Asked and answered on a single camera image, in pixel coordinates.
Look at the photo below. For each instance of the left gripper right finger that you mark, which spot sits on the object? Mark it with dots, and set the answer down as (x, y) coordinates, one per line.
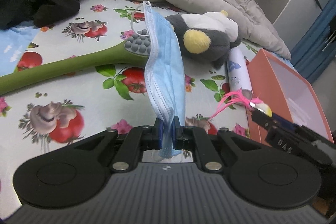
(257, 173)

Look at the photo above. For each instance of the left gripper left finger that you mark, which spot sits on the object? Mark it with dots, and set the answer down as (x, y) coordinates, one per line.
(76, 173)

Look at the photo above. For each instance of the pink feather toy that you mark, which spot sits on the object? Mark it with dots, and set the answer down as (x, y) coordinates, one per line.
(237, 98)

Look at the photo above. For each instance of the blue surgical mask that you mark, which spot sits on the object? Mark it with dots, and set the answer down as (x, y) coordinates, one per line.
(164, 77)

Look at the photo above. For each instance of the pink cardboard box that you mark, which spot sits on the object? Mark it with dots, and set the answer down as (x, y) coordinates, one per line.
(287, 93)

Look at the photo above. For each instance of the floral plastic mat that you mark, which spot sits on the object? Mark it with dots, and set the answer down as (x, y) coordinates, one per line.
(55, 113)

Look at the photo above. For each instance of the white spray can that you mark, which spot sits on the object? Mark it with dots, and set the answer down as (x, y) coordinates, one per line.
(238, 75)

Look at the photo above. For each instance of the blue curtain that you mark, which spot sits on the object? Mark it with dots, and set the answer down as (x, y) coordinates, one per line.
(315, 51)

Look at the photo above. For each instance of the grey white penguin plush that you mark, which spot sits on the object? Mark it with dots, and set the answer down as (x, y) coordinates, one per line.
(206, 38)

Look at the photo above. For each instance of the green massage hammer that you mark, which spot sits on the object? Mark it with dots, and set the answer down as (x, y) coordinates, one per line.
(135, 50)

